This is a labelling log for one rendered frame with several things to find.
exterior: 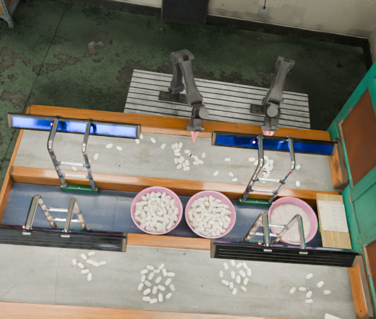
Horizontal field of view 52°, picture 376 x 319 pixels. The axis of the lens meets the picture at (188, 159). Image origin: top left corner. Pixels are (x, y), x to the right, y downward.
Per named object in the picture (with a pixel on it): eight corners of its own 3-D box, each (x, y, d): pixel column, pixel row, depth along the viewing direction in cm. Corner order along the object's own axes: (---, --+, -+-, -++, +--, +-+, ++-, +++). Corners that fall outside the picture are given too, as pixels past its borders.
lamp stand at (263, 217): (238, 240, 205) (260, 207, 167) (275, 243, 206) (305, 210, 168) (239, 277, 195) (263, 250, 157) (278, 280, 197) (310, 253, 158)
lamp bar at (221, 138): (211, 132, 194) (213, 124, 188) (330, 143, 198) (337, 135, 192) (211, 146, 190) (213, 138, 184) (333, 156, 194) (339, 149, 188)
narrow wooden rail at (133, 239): (-1, 231, 197) (-8, 223, 188) (342, 255, 209) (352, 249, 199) (-4, 241, 195) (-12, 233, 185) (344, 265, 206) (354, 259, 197)
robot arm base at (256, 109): (283, 109, 245) (283, 100, 249) (252, 105, 244) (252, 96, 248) (280, 117, 252) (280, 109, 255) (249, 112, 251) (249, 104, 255)
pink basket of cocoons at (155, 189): (134, 192, 214) (133, 184, 206) (181, 195, 215) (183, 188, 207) (128, 238, 200) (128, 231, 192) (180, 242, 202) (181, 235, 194)
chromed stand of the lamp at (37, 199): (52, 227, 199) (31, 189, 161) (92, 230, 200) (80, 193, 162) (44, 264, 189) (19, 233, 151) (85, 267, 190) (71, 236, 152)
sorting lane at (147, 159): (26, 124, 224) (26, 122, 222) (330, 150, 236) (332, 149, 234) (12, 169, 209) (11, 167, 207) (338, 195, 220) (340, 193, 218)
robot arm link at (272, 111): (279, 119, 205) (286, 97, 203) (263, 114, 206) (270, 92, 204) (276, 118, 217) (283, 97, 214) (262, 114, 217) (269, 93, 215)
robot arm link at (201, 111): (212, 116, 213) (207, 94, 210) (198, 119, 211) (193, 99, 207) (204, 114, 224) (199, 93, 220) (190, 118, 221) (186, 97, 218)
